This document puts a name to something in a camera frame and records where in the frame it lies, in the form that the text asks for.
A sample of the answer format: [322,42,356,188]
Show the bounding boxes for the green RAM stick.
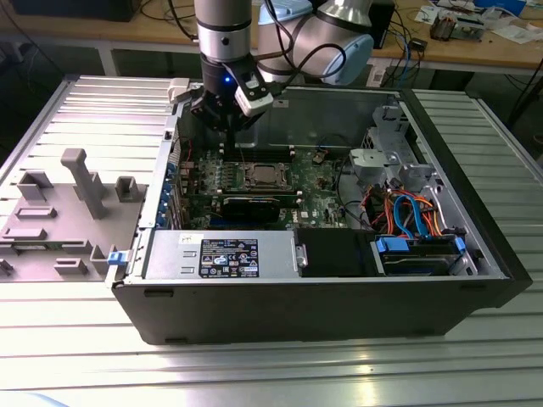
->
[197,186,299,199]

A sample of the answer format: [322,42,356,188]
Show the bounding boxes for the silver metal bracket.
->
[348,148,402,187]

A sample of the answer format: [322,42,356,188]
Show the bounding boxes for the CPU socket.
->
[239,160,296,190]

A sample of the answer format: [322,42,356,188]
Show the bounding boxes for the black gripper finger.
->
[232,114,260,156]
[190,88,233,156]

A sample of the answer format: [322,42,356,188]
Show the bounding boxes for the black fan shroud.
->
[296,228,377,279]

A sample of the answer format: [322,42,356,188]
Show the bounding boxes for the silver power supply unit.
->
[142,229,300,281]

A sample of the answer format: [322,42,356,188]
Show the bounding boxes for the grey drive bay bracket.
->
[369,103,411,149]

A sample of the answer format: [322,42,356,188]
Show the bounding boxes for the hard disk in blue carrier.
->
[369,235,466,276]

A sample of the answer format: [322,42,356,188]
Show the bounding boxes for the green motherboard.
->
[176,143,355,232]

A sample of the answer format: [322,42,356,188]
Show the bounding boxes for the metal socket cover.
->
[244,162,293,188]

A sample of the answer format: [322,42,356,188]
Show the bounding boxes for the grey metal box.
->
[456,14,488,42]

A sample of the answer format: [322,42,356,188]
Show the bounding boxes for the copper heat sink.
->
[430,12,458,42]

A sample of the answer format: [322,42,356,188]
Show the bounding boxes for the white papers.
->
[494,24,543,44]

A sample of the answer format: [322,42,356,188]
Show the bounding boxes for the black PC case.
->
[110,78,535,347]

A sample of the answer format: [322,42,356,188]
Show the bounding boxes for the black box on desk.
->
[8,0,137,23]

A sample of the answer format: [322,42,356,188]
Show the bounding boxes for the grey parts rack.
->
[0,148,149,283]

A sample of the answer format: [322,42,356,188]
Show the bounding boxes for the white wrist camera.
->
[220,62,275,118]

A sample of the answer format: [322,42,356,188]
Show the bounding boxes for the wooden workbench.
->
[0,0,543,77]

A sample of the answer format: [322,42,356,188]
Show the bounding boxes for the blue wire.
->
[392,192,429,238]

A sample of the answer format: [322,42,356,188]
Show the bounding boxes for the blue box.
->
[473,0,528,14]

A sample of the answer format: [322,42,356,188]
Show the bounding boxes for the black computer tower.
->
[372,0,396,50]

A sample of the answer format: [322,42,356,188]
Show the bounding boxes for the orange wire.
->
[381,192,446,237]

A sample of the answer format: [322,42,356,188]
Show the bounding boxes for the black graphics card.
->
[220,194,282,224]

